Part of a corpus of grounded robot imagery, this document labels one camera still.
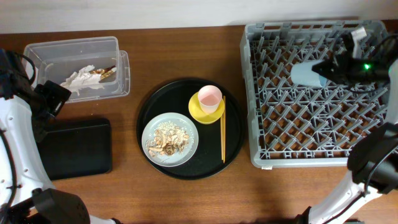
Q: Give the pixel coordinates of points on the yellow bowl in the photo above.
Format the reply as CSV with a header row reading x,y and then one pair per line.
x,y
200,116

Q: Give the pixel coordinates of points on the clear plastic waste bin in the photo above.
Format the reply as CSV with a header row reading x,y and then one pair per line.
x,y
56,61

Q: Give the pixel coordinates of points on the grey plate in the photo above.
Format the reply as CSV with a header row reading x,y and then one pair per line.
x,y
176,159

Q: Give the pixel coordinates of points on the gold foil wrapper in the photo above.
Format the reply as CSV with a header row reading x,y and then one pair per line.
x,y
104,72

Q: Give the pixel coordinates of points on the round black tray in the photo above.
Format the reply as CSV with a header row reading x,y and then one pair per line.
x,y
206,161

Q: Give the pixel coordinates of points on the blue cup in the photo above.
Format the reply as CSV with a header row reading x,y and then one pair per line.
x,y
302,74

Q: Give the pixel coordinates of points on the wooden chopstick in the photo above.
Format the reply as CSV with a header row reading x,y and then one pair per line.
x,y
224,119
222,136

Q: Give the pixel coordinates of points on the white tissue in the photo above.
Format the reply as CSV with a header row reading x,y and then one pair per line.
x,y
76,82
93,82

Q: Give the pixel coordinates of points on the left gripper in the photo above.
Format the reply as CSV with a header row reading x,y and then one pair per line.
x,y
58,94

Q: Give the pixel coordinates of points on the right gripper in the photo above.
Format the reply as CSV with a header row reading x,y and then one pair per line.
x,y
337,69

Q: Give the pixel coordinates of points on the pink cup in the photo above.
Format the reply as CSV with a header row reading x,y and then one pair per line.
x,y
209,98

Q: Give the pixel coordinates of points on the right wooden chopstick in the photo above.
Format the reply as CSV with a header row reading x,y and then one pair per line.
x,y
224,119

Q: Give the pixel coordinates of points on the food scraps on plate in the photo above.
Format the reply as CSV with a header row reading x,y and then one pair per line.
x,y
168,138

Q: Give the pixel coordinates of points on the grey dishwasher rack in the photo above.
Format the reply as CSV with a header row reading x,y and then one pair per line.
x,y
291,125

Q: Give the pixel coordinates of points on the black rectangular tray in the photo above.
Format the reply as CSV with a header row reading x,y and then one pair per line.
x,y
77,148

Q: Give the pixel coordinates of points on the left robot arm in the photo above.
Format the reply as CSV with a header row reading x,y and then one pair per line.
x,y
27,193

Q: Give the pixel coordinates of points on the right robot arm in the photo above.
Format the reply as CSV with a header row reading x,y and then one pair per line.
x,y
372,163

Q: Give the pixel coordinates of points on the left wooden chopstick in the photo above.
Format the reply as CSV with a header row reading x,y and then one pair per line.
x,y
222,136

